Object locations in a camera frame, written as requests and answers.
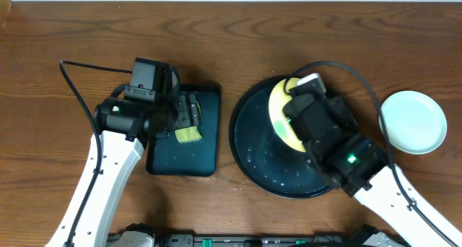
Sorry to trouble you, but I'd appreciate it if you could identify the yellow plate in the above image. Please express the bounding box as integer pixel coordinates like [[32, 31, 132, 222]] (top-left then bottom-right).
[[269, 77, 306, 152]]

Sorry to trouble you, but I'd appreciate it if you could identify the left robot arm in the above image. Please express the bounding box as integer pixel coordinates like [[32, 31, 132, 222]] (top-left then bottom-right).
[[48, 92, 201, 246]]

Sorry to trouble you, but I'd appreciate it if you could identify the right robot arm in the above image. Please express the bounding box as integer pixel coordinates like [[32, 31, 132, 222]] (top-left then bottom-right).
[[280, 92, 461, 246]]

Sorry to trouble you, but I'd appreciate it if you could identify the round black tray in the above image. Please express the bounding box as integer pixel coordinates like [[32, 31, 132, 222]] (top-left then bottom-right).
[[229, 75, 331, 199]]

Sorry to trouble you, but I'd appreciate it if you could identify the green yellow sponge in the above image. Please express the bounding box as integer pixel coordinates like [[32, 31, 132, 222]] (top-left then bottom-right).
[[175, 126, 202, 143]]

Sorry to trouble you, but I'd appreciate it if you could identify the right black cable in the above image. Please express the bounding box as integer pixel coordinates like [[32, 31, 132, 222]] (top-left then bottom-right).
[[283, 61, 459, 247]]

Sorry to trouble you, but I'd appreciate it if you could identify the left black cable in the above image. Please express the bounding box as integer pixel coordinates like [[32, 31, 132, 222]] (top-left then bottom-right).
[[58, 59, 134, 247]]

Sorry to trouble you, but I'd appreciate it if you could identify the pale green plate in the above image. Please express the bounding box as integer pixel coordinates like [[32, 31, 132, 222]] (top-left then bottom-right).
[[379, 90, 448, 155]]

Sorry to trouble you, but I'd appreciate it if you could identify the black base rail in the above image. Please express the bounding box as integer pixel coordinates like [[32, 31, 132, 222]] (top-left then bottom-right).
[[106, 231, 406, 247]]

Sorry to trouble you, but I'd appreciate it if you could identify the dark rectangular tray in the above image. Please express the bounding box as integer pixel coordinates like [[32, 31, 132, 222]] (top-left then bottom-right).
[[146, 84, 221, 177]]

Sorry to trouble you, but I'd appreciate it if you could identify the black cable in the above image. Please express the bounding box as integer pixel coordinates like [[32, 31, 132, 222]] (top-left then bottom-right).
[[283, 61, 459, 247], [58, 59, 134, 247]]

